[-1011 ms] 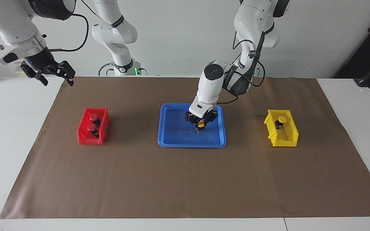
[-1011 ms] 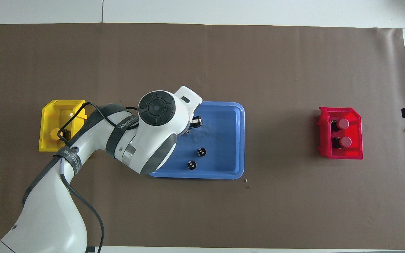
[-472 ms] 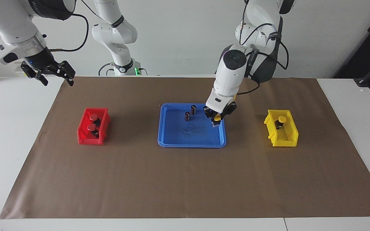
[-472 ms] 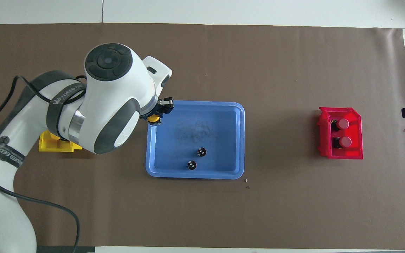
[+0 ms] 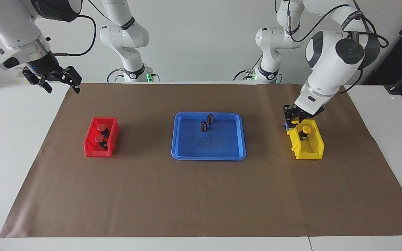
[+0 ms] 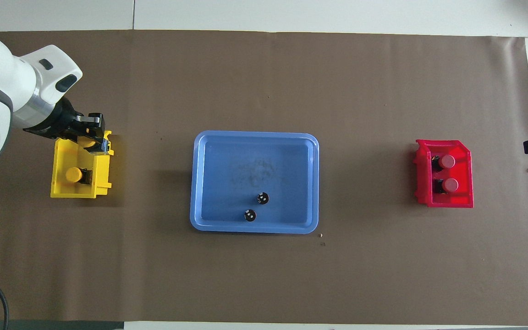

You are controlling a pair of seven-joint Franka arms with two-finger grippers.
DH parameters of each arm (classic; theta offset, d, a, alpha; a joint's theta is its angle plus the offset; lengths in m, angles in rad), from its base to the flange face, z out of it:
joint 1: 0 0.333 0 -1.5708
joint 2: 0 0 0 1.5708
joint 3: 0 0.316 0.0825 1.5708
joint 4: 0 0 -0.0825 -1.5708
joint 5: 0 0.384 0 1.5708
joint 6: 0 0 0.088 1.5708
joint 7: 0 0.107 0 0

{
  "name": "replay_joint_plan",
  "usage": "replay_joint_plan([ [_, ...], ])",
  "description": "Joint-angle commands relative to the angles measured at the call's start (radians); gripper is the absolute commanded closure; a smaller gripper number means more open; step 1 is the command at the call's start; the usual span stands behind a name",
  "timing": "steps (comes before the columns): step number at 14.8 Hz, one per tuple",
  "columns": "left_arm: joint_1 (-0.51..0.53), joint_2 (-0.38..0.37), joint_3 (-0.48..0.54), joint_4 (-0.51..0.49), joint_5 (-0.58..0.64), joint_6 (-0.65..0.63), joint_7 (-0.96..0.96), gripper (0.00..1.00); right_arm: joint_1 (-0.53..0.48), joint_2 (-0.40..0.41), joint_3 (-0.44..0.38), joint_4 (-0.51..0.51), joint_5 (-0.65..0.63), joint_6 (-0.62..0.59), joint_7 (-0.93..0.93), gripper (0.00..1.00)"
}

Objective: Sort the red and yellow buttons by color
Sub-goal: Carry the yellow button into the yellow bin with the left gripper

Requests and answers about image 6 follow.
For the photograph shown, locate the brown paper mat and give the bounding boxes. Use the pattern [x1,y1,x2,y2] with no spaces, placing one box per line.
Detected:
[0,30,528,326]

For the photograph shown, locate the yellow plastic bin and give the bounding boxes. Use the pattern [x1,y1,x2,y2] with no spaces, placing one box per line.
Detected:
[50,130,114,199]

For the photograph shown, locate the yellow push button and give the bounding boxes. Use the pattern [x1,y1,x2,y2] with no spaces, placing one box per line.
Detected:
[80,137,111,154]
[65,167,94,185]

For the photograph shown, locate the red push button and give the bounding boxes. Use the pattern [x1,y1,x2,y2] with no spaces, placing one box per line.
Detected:
[431,154,457,171]
[434,178,459,194]

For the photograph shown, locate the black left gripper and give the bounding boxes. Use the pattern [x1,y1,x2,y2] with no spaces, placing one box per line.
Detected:
[22,98,105,140]

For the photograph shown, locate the red plastic bin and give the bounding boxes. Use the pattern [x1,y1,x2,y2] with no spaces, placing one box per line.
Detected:
[413,139,474,209]

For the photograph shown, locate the blue plastic tray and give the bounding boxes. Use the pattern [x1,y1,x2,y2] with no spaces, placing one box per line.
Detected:
[190,131,319,235]

